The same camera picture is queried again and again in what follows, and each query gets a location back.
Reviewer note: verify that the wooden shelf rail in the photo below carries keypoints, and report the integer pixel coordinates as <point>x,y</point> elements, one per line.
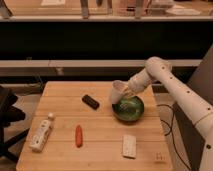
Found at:
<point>89,63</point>

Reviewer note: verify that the green ceramic bowl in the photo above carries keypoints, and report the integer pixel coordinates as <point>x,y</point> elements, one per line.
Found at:
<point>134,111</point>

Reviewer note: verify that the white plastic bottle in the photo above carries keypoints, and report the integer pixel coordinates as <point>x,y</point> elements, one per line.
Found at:
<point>42,133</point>

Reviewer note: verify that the black chair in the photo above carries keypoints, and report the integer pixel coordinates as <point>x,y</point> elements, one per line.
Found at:
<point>9,114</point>

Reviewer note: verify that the black rectangular block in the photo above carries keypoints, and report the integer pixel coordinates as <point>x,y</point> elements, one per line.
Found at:
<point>90,101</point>

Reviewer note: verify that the orange carrot toy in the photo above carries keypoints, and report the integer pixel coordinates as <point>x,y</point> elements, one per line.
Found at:
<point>78,136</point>

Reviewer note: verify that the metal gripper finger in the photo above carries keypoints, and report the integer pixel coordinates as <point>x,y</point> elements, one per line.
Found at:
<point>124,103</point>

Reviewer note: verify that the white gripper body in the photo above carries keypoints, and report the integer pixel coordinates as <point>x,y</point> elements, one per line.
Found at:
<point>127,92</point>

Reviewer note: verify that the white ceramic cup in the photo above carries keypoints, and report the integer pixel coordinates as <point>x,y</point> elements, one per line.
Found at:
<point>117,91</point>

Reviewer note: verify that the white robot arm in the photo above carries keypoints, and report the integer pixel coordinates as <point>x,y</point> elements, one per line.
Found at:
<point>198,110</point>

